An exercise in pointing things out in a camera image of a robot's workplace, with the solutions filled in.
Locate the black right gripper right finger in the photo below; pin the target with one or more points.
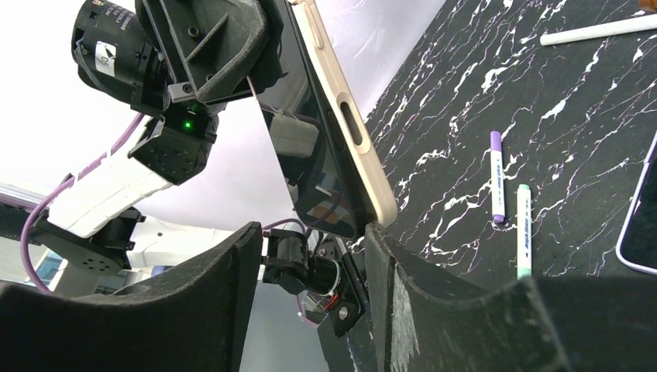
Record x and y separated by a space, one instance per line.
426 319

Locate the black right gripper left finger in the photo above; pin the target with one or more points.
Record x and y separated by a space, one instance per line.
192 317

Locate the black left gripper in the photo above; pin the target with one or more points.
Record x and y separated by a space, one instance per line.
169 56

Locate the phone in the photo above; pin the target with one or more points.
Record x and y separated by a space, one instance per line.
329 166
636 245

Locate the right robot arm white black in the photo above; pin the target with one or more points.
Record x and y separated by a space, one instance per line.
288 264

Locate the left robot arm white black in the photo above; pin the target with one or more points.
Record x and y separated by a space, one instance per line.
91 219

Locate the green capped marker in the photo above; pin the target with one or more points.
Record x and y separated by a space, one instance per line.
524 260

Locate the purple capped marker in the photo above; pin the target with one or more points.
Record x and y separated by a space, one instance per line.
497 178

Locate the white marker pen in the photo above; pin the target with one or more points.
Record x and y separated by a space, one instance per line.
639 24

